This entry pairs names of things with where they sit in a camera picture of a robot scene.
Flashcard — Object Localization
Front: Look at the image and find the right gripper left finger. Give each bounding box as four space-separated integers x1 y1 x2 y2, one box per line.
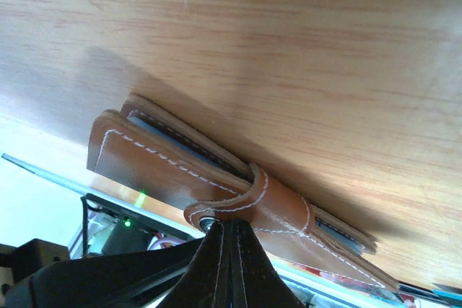
159 221 231 307

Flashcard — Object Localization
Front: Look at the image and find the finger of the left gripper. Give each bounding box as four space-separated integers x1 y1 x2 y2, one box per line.
6 239 201 307

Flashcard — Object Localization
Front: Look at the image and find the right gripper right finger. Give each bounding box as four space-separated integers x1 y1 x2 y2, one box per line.
230 220 305 308

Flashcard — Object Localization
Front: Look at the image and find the brown leather card holder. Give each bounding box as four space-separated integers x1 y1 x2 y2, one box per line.
87 94 398 291

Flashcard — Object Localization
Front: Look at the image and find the teal card bottom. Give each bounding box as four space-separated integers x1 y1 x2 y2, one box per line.
432 289 462 307

